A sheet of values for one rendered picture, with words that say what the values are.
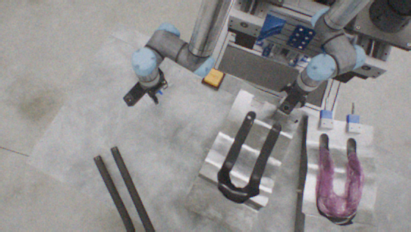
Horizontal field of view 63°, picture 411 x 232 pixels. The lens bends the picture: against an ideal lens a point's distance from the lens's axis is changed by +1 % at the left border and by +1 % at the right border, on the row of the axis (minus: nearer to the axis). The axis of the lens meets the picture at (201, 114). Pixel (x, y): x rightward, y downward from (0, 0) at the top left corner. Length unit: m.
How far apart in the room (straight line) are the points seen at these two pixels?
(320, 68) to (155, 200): 0.77
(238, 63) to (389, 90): 1.09
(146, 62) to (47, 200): 1.46
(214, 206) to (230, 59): 1.11
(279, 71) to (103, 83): 1.14
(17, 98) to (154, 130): 1.33
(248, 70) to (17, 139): 1.53
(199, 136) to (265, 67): 0.92
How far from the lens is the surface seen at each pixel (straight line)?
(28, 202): 2.35
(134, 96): 1.22
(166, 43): 1.07
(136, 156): 1.36
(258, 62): 2.15
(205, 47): 1.00
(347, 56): 1.16
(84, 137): 1.42
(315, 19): 1.21
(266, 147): 1.31
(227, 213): 1.28
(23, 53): 2.61
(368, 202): 1.42
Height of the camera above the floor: 2.13
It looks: 75 degrees down
